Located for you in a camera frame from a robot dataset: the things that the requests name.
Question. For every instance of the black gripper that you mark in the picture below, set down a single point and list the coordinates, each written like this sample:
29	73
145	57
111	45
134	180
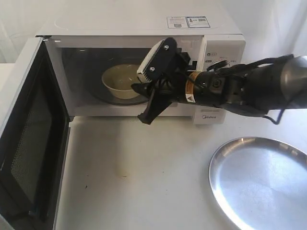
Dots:
167	77

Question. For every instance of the cream ceramic bowl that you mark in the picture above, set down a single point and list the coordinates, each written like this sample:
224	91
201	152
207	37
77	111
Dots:
118	80

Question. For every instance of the white microwave door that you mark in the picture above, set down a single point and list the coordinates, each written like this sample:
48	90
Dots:
34	131

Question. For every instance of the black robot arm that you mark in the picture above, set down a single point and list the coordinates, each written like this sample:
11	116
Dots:
276	83

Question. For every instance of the white microwave oven body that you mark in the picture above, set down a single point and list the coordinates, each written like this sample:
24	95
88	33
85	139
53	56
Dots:
77	36

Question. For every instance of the white upper control knob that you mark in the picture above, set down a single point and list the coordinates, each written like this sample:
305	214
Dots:
218	65

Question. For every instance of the white and blue label sticker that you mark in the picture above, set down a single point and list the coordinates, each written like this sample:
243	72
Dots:
187	22

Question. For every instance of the round steel tray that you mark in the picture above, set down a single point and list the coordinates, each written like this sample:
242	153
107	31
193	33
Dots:
260	184

